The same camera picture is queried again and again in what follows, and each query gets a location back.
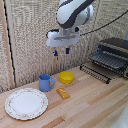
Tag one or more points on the woven folding screen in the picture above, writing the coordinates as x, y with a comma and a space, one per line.
33, 40

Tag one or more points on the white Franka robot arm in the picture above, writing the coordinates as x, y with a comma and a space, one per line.
73, 11

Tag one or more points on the yellow bowl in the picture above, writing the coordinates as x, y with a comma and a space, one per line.
66, 77

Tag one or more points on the white floral rim plate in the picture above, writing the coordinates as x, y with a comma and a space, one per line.
26, 103

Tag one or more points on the blue mug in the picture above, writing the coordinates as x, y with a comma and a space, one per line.
45, 82

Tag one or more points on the black dish rack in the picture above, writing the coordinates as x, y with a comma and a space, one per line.
116, 45

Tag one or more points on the orange bread loaf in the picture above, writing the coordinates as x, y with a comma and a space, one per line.
63, 93

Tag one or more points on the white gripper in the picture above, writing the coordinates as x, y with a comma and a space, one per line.
63, 38

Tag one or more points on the open oven door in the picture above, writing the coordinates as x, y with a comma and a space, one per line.
95, 73

